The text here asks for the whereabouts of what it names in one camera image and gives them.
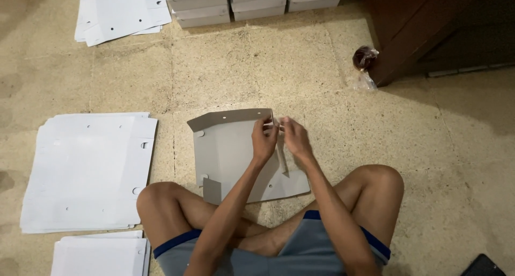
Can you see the person's left hand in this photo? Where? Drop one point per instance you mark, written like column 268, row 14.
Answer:
column 263, row 141

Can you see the person's right hand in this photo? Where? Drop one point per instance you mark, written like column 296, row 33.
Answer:
column 295, row 141

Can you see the grey cardboard box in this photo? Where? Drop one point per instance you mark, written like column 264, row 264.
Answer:
column 229, row 155

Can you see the person's legs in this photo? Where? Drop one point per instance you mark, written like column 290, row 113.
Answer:
column 261, row 215

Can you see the clear plastic bag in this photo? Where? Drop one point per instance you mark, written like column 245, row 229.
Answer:
column 364, row 68

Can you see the grey shorts with blue trim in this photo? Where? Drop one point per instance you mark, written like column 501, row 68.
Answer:
column 281, row 250

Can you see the stack of folded white boxes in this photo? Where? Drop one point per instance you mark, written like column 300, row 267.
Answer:
column 251, row 2

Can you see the large stack of white blanks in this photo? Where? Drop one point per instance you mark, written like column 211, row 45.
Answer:
column 88, row 171

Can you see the dark wooden cabinet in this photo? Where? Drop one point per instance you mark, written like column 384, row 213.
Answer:
column 438, row 26

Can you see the fanned stack of white blanks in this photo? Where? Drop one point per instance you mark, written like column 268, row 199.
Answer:
column 120, row 12

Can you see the small stack of white blanks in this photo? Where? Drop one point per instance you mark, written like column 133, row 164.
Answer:
column 100, row 254

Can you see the black phone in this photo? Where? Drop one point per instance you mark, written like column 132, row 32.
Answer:
column 482, row 266

